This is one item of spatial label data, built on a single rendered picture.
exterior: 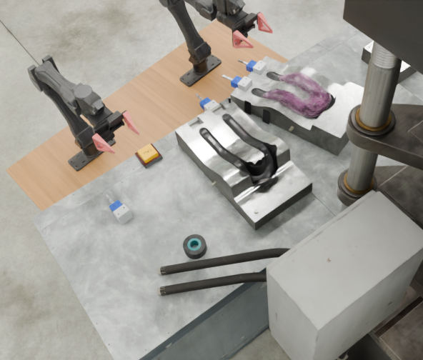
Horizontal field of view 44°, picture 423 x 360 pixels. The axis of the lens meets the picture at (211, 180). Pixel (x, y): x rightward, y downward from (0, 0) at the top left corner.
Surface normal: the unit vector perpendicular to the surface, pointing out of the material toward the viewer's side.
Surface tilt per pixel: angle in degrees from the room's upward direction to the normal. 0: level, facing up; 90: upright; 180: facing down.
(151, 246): 0
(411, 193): 0
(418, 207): 0
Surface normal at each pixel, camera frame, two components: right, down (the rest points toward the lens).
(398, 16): -0.81, 0.53
